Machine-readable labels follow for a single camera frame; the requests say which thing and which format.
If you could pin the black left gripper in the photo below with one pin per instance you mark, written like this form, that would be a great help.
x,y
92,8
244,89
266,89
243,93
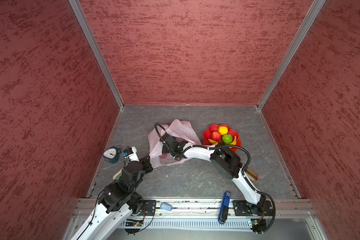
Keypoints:
x,y
146,163

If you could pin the pink plastic bag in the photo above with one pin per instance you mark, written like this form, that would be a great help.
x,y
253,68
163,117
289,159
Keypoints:
x,y
181,130

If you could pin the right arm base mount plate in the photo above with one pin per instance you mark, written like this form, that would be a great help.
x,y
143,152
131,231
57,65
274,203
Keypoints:
x,y
243,208

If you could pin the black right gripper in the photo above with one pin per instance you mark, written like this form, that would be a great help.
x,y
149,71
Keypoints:
x,y
164,148

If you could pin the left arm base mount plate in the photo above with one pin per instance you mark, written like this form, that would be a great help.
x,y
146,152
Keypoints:
x,y
148,208

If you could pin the front aluminium rail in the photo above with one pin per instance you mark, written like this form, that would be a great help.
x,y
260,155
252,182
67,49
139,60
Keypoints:
x,y
209,209

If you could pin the plaid glasses case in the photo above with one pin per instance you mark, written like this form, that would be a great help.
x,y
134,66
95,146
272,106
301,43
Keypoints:
x,y
252,175

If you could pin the blue black handheld device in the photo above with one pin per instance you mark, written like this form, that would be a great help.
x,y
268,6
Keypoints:
x,y
224,210

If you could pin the green alarm clock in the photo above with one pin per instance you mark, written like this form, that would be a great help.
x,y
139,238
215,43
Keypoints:
x,y
112,155

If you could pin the green fake fruit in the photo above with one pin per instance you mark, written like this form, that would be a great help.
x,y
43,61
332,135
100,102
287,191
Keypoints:
x,y
227,139

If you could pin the right back corner aluminium profile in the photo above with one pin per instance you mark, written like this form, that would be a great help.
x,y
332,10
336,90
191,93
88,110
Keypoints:
x,y
306,24

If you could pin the yellow calculator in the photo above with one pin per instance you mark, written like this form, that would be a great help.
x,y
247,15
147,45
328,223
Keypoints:
x,y
117,175

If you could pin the yellow fake banana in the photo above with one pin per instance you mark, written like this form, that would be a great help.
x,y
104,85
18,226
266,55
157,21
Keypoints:
x,y
215,143

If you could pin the yellow fake lemon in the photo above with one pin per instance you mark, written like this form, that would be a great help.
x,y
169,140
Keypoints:
x,y
223,130

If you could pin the left back corner aluminium profile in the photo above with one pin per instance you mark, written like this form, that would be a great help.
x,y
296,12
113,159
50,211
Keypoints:
x,y
85,26

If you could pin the red flower-shaped plastic plate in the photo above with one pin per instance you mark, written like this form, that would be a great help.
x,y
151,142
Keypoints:
x,y
214,127

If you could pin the small light blue object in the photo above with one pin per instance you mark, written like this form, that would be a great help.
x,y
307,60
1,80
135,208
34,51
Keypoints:
x,y
166,207

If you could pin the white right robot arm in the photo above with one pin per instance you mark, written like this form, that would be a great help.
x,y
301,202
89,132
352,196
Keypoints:
x,y
230,161

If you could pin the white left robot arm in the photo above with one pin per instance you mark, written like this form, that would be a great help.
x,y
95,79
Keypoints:
x,y
118,201

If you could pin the red fake apple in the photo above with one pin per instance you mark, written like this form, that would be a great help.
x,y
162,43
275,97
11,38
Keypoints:
x,y
216,136

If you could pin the corner aluminium profile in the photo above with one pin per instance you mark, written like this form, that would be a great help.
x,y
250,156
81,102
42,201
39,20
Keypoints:
x,y
306,24
85,26

